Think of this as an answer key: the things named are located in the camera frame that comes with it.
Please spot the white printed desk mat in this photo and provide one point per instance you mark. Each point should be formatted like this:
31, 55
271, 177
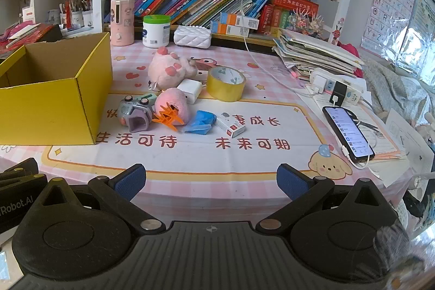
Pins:
204, 157

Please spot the red paper packets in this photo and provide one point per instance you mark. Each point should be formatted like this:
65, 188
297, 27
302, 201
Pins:
27, 33

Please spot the pink plush pig toy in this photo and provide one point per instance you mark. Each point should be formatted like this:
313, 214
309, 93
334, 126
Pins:
166, 69

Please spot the small white red box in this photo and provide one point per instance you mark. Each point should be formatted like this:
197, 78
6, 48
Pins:
231, 127

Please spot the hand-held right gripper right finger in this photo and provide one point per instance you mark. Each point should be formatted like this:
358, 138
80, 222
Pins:
292, 181

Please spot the black plug adapter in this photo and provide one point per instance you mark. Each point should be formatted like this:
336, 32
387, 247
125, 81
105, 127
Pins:
338, 93

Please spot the spiky decorative crown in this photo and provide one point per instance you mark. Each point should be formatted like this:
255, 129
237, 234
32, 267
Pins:
307, 23

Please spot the white pencil cups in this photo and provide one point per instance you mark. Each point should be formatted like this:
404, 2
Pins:
76, 18

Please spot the yellow tape roll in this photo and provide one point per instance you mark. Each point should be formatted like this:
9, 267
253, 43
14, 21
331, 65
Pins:
221, 90

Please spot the orange white carton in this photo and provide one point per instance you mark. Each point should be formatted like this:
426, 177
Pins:
238, 20
231, 30

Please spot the white quilted pouch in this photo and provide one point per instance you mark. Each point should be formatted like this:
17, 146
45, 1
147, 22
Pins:
192, 37

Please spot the red boxed book set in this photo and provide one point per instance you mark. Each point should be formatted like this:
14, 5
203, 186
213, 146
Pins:
289, 4

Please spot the yellow cardboard box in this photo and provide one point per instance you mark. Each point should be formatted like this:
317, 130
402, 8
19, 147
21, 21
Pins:
44, 113

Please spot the round pink plush orange strips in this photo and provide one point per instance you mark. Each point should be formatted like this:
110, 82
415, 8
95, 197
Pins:
173, 103

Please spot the white tub green lid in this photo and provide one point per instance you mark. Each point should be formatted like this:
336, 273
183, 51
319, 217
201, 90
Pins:
156, 33

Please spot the alphabet wall poster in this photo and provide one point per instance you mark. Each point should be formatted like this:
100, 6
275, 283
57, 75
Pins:
387, 4

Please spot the white plug adapter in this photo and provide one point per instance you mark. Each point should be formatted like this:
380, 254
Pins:
319, 82

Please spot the white charger block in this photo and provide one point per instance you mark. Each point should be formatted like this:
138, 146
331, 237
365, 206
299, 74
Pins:
190, 89

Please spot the pink humidifier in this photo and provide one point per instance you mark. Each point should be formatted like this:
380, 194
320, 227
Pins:
122, 21

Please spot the blue plastic bag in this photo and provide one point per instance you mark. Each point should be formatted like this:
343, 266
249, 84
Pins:
204, 120

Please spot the black smartphone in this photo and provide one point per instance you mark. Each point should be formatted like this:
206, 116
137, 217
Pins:
346, 133

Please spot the grey cloth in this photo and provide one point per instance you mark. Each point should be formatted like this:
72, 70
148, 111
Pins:
390, 86

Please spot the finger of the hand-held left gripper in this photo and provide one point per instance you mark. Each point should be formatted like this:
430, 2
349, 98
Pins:
20, 174

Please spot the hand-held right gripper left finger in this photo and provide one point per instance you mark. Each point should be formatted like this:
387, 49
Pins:
131, 179

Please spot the white power strip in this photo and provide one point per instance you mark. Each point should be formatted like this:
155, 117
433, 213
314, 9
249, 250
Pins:
354, 95

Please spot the pink checkered tablecloth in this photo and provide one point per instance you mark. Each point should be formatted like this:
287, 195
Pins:
268, 79

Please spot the stack of paper booklets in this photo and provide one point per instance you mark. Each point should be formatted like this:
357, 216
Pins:
316, 52

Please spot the grey purple toy truck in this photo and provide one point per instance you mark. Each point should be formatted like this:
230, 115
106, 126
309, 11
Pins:
134, 111

